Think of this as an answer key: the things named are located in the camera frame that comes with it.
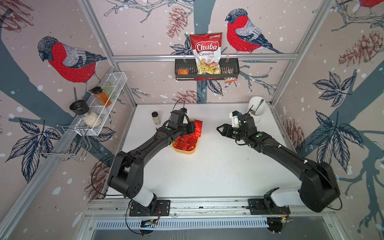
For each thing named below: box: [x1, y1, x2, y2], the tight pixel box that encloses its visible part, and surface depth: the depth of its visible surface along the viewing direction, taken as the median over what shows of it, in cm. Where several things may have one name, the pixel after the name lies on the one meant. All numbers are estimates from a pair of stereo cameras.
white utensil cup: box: [248, 96, 266, 124], surface depth 106 cm
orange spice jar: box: [92, 86, 112, 108], surface depth 74 cm
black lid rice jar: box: [69, 99, 102, 128], surface depth 64 cm
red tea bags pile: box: [174, 133, 200, 151], surface depth 95 cm
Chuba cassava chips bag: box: [189, 32, 223, 75], surface depth 85 cm
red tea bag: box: [194, 119, 203, 138], surface depth 90 cm
